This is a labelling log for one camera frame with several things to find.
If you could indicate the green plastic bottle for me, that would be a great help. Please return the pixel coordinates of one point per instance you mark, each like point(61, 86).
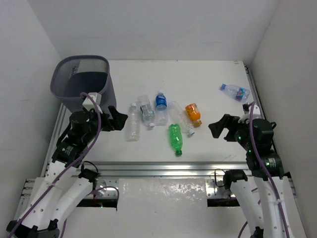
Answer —
point(175, 138)

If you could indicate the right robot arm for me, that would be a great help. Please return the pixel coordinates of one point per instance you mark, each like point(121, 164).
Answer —
point(266, 216)

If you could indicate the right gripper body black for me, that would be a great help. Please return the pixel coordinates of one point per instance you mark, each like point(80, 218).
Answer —
point(241, 130)

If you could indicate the grey mesh waste bin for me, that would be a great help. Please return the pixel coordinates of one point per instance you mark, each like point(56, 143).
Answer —
point(86, 73)

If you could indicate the clear bottle purple label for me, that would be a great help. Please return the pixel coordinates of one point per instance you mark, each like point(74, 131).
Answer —
point(237, 93)

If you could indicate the clear bottle blue label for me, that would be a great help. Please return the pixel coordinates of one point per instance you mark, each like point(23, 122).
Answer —
point(161, 109)

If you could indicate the aluminium rail frame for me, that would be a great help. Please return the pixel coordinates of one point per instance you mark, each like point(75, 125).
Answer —
point(186, 82)

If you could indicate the orange plastic bottle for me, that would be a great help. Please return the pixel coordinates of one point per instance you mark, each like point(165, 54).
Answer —
point(193, 114)

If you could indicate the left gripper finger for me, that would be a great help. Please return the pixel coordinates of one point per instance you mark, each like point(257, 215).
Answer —
point(113, 111)
point(118, 121)

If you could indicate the clear bottle white cap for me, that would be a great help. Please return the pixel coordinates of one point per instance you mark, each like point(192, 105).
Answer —
point(133, 124)

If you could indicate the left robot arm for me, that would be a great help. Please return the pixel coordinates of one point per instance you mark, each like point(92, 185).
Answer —
point(50, 207)

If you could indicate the clear bottle lying diagonal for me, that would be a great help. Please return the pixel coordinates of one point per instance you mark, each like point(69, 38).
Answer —
point(178, 115)

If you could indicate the clear bottle grey label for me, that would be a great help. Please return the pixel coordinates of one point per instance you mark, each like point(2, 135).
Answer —
point(147, 111)

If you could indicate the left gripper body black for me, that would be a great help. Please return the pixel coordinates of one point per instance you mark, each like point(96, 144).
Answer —
point(109, 121)

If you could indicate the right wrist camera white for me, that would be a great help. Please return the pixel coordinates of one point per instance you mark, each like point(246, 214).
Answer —
point(247, 112)

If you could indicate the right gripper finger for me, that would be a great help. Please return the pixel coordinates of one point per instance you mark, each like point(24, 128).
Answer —
point(216, 128)
point(230, 137)

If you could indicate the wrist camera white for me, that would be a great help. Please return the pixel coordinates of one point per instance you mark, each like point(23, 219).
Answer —
point(247, 112)
point(92, 102)

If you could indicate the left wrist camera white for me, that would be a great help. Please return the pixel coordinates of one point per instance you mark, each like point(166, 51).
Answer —
point(92, 102)

